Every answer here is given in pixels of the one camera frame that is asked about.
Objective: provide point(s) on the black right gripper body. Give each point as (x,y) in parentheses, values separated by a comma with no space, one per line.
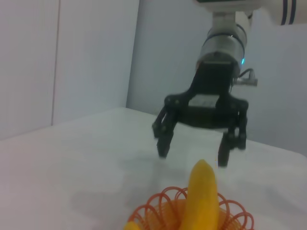
(211,81)

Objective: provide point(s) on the yellow banana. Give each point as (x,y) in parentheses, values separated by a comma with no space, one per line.
(201,198)

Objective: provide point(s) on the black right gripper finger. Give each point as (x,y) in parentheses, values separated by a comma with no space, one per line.
(224,153)
(164,143)

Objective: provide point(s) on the orange woven plastic basket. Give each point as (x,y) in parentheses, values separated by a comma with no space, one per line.
(158,213)

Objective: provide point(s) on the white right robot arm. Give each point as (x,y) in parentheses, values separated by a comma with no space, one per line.
(223,45)

